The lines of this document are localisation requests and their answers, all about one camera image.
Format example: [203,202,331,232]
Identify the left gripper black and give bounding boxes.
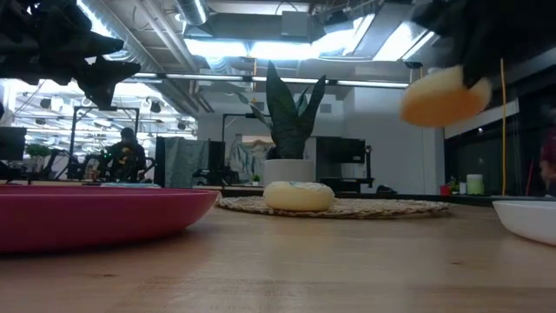
[0,0,142,109]

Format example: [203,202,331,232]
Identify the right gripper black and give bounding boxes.
[412,0,556,88]

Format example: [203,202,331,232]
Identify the blue frosted sprinkle donut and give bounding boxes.
[399,64,493,129]

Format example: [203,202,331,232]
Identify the person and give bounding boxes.
[105,127,148,183]

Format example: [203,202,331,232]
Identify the long ceiling tube light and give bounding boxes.
[129,72,420,90]

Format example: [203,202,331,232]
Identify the leafy green plant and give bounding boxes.
[25,143,52,173]

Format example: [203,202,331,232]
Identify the green and white cup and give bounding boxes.
[466,173,485,196]

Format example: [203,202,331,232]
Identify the black monitor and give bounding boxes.
[315,137,367,165]
[0,126,28,162]

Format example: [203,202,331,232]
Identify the grey fabric cover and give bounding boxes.
[163,137,209,188]

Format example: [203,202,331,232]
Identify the pink plate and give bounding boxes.
[0,184,221,256]

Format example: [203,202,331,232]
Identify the white plate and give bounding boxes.
[492,199,556,247]

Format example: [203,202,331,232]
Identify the round woven placemat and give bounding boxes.
[216,195,453,220]

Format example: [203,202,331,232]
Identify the snake plant in white pot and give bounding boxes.
[236,60,328,189]

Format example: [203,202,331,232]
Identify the white frosted blue drizzle donut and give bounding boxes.
[262,181,336,213]

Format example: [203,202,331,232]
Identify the yellow hanging cable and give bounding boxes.
[500,58,507,196]

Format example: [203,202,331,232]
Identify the silver spiral air duct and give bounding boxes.
[175,0,209,26]

